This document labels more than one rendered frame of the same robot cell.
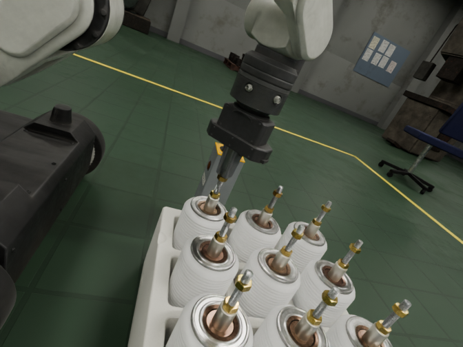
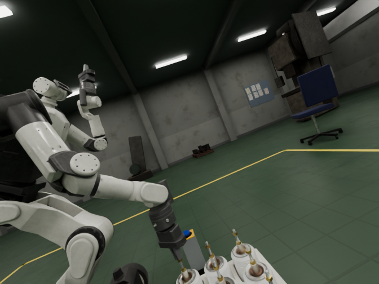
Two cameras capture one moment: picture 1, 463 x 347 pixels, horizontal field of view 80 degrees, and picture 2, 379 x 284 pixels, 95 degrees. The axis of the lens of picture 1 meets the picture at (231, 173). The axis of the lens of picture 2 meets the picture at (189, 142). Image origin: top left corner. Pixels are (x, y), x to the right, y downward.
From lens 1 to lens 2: 0.39 m
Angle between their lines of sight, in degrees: 26
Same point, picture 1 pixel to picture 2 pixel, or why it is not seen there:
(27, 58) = (86, 274)
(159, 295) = not seen: outside the picture
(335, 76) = (246, 116)
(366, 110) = (277, 115)
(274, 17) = not seen: hidden behind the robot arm
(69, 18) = (91, 251)
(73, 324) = not seen: outside the picture
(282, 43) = (152, 205)
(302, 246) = (239, 262)
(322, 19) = (156, 191)
